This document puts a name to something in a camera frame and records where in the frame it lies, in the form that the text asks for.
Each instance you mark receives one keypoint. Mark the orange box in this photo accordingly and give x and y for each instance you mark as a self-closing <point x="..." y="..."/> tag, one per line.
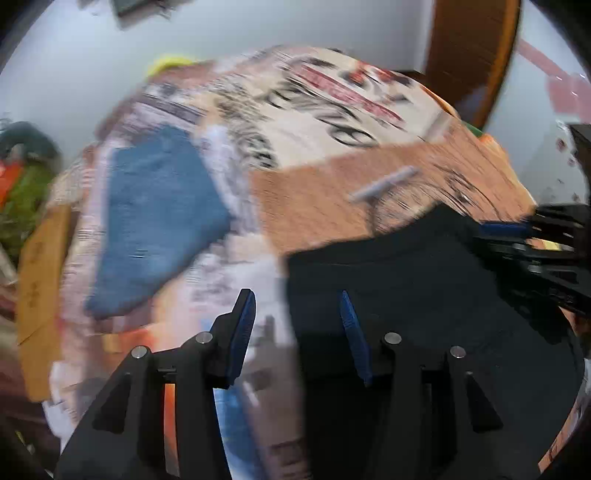
<point x="10" y="174"/>

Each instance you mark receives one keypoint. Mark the yellow pillow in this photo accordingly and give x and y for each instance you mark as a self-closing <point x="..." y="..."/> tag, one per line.
<point x="164" y="63"/>

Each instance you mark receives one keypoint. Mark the black pants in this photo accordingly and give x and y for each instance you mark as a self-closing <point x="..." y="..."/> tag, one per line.
<point x="429" y="282"/>

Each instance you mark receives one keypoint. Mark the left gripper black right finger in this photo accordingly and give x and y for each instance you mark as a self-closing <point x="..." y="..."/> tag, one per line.
<point x="434" y="414"/>

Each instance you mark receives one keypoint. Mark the grey plush toy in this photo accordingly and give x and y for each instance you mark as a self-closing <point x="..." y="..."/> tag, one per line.
<point x="32" y="141"/>

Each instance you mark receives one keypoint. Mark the green patterned box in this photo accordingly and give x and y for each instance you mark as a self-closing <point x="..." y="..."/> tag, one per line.
<point x="22" y="209"/>

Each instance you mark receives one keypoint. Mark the brown wooden door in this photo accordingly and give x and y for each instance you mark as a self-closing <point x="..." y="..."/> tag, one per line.
<point x="470" y="48"/>

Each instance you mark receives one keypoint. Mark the folded blue jeans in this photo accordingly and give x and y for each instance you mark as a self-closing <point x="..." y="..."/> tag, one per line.
<point x="162" y="210"/>

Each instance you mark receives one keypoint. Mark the wall mounted black television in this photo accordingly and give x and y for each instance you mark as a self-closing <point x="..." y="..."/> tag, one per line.
<point x="123" y="8"/>

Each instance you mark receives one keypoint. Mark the newspaper print bed sheet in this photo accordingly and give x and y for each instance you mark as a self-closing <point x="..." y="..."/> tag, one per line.
<point x="307" y="147"/>

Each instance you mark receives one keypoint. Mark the wooden lap table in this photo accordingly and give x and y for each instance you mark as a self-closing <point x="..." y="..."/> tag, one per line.
<point x="39" y="280"/>

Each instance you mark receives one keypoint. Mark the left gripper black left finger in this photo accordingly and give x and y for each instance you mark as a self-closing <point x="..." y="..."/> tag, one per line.
<point x="121" y="435"/>

